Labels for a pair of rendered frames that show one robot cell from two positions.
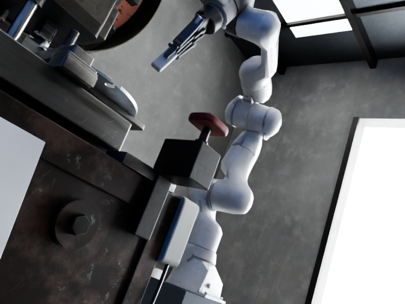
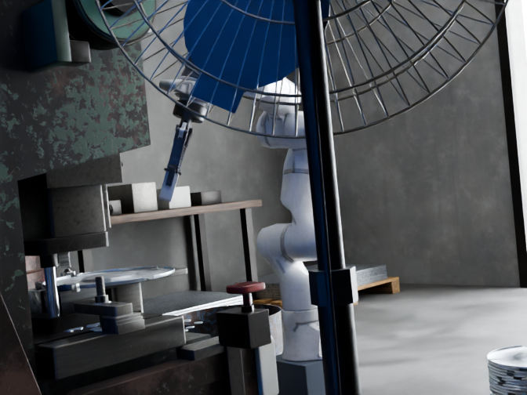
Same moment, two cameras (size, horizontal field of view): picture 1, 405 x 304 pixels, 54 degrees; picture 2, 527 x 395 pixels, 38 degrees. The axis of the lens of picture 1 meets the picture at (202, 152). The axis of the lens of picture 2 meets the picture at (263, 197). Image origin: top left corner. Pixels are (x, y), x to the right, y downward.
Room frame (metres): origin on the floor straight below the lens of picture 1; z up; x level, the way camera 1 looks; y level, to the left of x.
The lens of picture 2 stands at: (-0.85, -0.09, 0.96)
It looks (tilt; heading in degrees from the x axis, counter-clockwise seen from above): 1 degrees down; 1
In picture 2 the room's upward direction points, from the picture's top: 5 degrees counter-clockwise
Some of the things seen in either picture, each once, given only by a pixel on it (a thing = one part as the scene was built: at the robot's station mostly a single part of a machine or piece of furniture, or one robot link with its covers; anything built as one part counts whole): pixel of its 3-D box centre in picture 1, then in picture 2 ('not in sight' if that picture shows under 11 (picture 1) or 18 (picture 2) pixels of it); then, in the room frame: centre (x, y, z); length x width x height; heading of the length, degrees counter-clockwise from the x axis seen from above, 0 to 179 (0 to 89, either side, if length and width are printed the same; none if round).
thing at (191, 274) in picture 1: (200, 271); (314, 328); (1.39, -0.14, 0.52); 0.22 x 0.19 x 0.14; 132
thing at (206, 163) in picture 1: (175, 189); (245, 353); (0.70, 0.02, 0.62); 0.10 x 0.06 x 0.20; 47
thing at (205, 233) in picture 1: (204, 211); (287, 265); (1.39, -0.08, 0.71); 0.18 x 0.11 x 0.25; 51
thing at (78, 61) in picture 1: (65, 54); (104, 302); (0.64, 0.28, 0.76); 0.17 x 0.06 x 0.10; 47
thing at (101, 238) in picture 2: (43, 19); (52, 249); (0.75, 0.41, 0.86); 0.20 x 0.16 x 0.05; 47
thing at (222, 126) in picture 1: (203, 138); (247, 302); (0.69, 0.01, 0.72); 0.07 x 0.06 x 0.08; 137
